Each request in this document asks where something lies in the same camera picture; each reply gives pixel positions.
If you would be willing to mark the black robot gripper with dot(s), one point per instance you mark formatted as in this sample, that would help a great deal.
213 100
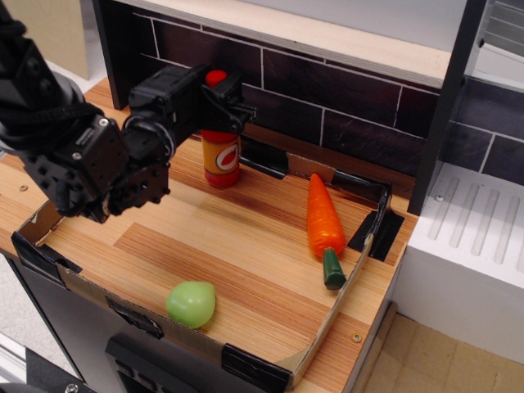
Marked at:
164 109

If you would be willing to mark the red hot sauce bottle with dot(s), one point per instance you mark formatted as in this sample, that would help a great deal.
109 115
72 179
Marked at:
221 155

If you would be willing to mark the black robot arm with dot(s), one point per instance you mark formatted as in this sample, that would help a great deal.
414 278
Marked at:
84 162

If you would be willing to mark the cardboard fence with black tape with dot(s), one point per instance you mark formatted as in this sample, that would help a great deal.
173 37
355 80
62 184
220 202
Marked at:
276 327

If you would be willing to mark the orange toy carrot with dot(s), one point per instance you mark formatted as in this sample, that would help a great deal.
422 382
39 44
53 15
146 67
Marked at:
325 233

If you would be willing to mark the light wooden shelf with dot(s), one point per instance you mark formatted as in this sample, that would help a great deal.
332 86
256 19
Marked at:
351 47

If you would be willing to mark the green toy pear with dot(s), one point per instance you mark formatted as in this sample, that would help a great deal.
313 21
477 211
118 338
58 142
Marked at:
191 303

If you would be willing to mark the black oven front panel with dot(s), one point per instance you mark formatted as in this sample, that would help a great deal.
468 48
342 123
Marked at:
142 370

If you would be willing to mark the white toy sink drainer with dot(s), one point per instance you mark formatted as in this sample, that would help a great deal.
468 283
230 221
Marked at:
462 272

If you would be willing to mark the black vertical post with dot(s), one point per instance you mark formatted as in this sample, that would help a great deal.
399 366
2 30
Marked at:
469 40

